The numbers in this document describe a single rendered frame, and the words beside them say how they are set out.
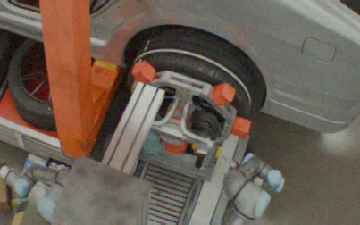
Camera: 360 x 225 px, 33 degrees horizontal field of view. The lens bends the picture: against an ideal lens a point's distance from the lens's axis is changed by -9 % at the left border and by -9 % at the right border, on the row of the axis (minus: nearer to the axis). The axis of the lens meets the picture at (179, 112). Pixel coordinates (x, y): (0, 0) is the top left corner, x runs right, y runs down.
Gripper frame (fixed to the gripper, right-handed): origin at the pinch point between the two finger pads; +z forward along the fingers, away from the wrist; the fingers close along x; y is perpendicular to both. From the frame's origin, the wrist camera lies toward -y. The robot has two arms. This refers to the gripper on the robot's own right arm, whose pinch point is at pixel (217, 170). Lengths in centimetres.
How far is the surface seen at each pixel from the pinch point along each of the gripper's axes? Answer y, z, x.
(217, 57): 23, 13, -49
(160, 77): 22, 38, -33
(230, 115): 9.1, 0.4, -26.5
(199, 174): -70, 15, -8
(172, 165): -68, 32, -8
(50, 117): -29, 105, -8
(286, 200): -93, -43, -9
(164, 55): 25, 38, -43
